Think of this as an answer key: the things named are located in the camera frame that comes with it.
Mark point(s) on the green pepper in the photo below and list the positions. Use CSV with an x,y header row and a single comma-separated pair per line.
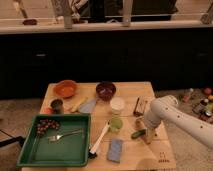
x,y
137,134

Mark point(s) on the silver fork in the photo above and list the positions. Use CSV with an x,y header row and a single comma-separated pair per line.
x,y
56,138

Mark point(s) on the white handled brush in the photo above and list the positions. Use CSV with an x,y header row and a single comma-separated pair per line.
x,y
93,151

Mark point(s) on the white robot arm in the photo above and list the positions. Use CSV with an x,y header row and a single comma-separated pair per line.
x,y
166,108

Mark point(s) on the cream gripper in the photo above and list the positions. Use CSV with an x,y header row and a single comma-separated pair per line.
x,y
150,132

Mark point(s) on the purple bowl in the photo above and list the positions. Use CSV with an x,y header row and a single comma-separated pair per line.
x,y
105,90

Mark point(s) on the orange toy piece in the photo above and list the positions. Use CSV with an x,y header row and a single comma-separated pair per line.
x,y
47,110

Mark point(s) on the grey blue cloth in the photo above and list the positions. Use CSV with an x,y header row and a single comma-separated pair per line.
x,y
87,107

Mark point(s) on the yellow banana toy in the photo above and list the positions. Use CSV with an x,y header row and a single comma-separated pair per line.
x,y
80,101

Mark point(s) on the dark metal cup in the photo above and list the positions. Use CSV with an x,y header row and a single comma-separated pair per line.
x,y
57,106

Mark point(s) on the bunch of dark grapes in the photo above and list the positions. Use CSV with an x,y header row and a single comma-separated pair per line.
x,y
44,125

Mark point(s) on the green plastic tray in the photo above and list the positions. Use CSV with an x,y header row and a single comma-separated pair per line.
x,y
57,141

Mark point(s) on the green cup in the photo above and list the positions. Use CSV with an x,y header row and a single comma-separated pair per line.
x,y
115,124

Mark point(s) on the orange bowl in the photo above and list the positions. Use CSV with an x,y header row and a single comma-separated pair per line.
x,y
65,88

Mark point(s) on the white cup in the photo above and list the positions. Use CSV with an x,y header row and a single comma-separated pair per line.
x,y
117,105

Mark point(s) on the blue sponge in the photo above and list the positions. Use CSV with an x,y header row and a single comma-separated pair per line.
x,y
115,150

